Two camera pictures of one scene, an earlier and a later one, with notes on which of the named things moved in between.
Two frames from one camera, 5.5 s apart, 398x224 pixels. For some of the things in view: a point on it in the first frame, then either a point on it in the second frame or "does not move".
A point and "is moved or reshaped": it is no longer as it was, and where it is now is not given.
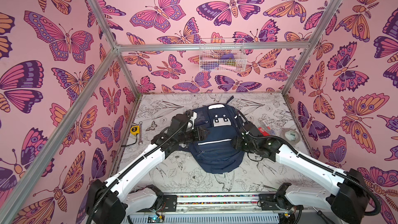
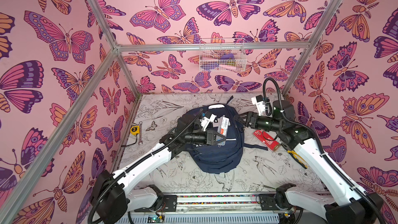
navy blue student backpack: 216,154 does not move
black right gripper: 237,142 -> 250,121
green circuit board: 155,219 does not move
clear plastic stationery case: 266,124 is moved or reshaped
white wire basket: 222,60 does not move
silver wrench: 140,141 does not move
